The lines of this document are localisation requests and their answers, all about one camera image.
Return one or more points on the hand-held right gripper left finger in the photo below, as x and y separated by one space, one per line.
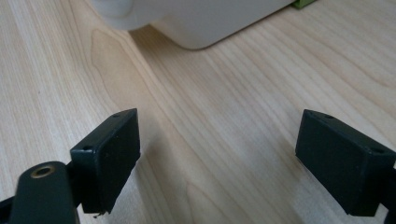
107 155

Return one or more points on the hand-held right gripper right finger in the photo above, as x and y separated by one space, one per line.
342 161

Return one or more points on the green box lid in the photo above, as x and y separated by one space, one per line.
303 3

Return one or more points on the white box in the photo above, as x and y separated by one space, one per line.
214 21

